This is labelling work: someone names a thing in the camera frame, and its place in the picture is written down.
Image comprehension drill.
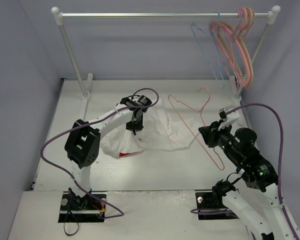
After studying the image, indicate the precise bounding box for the white t-shirt red print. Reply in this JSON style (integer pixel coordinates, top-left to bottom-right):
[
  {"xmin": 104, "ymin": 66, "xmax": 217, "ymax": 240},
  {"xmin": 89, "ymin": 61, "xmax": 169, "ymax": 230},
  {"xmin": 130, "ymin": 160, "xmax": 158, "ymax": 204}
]
[{"xmin": 100, "ymin": 99, "xmax": 201, "ymax": 158}]

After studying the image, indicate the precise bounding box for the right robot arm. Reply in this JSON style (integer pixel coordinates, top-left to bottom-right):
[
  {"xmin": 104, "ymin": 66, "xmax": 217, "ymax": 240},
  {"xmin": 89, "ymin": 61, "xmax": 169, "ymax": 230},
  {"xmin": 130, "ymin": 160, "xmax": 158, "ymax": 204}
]
[{"xmin": 198, "ymin": 121, "xmax": 300, "ymax": 240}]

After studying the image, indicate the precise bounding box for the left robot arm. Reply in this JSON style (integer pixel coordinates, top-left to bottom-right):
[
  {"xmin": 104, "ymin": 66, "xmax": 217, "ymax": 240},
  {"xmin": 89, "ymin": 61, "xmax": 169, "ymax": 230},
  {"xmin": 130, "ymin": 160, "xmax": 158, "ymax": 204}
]
[{"xmin": 64, "ymin": 95, "xmax": 152, "ymax": 210}]

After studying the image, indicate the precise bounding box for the thick pink hanger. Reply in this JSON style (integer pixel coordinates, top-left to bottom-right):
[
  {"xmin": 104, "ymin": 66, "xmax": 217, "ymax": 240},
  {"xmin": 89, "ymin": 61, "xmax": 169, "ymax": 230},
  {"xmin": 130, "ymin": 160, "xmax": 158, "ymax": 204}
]
[{"xmin": 208, "ymin": 7, "xmax": 251, "ymax": 90}]

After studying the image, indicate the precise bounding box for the white clothes rack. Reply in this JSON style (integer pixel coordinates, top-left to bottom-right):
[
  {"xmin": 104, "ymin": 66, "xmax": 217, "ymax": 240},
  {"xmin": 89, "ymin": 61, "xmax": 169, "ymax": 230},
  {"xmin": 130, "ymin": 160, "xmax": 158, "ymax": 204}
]
[{"xmin": 51, "ymin": 5, "xmax": 281, "ymax": 117}]

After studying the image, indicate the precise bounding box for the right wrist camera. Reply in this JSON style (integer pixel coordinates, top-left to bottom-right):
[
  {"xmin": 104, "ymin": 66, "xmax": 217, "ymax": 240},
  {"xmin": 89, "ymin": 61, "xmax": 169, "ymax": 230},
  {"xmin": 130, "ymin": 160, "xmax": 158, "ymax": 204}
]
[{"xmin": 218, "ymin": 105, "xmax": 240, "ymax": 131}]

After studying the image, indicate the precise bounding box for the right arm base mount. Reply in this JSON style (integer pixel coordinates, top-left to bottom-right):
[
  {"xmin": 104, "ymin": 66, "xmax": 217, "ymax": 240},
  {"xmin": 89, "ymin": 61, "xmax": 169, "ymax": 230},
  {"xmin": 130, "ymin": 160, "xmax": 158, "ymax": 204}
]
[{"xmin": 195, "ymin": 191, "xmax": 238, "ymax": 221}]

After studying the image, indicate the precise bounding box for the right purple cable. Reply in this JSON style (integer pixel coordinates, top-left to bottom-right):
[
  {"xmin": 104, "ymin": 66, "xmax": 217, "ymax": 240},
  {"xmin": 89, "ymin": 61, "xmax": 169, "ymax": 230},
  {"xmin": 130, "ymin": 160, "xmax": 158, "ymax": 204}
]
[{"xmin": 189, "ymin": 102, "xmax": 300, "ymax": 240}]

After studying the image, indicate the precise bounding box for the purple cable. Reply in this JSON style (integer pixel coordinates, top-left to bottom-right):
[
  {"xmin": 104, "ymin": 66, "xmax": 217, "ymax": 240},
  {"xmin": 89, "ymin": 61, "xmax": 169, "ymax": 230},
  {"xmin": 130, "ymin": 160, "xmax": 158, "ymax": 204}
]
[
  {"xmin": 189, "ymin": 102, "xmax": 300, "ymax": 240},
  {"xmin": 40, "ymin": 87, "xmax": 160, "ymax": 220}
]

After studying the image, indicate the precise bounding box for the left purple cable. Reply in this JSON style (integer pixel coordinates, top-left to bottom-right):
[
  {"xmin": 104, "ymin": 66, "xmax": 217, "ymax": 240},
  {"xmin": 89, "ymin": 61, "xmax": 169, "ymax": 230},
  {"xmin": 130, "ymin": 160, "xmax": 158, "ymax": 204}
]
[{"xmin": 40, "ymin": 87, "xmax": 160, "ymax": 220}]

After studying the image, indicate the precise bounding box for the blue wire hanger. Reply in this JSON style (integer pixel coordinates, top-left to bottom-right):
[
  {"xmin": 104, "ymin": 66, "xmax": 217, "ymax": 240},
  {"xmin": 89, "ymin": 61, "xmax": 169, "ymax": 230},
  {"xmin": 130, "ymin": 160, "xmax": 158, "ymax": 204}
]
[{"xmin": 190, "ymin": 23, "xmax": 226, "ymax": 89}]

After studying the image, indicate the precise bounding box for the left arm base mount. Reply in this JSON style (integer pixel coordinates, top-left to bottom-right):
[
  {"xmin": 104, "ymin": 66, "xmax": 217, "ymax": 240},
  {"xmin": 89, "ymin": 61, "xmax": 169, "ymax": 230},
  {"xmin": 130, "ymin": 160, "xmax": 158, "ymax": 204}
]
[{"xmin": 58, "ymin": 192, "xmax": 106, "ymax": 223}]

